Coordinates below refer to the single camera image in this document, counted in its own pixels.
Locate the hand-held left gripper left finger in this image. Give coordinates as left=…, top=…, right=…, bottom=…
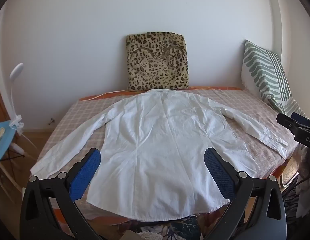
left=20, top=148, right=103, bottom=240

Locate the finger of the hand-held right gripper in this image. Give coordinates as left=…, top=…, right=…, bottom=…
left=276, top=113, right=300, bottom=133
left=292, top=112, right=310, bottom=128

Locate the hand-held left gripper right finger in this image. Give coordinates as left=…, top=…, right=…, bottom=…
left=204, top=147, right=288, bottom=240

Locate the white long-sleeved shirt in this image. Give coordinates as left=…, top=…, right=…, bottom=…
left=30, top=89, right=288, bottom=223

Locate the green striped white pillow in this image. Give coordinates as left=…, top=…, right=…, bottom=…
left=241, top=39, right=308, bottom=120

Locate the pink checked blanket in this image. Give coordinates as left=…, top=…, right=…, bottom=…
left=30, top=89, right=299, bottom=220

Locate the dark floral rug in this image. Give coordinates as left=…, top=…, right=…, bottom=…
left=135, top=214, right=203, bottom=240

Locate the blue plastic chair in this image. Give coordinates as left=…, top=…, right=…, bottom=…
left=0, top=121, right=20, bottom=164

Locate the white clip-on lamp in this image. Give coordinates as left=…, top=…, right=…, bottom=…
left=9, top=63, right=25, bottom=135

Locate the leopard print cushion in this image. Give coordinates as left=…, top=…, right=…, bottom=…
left=126, top=31, right=190, bottom=92

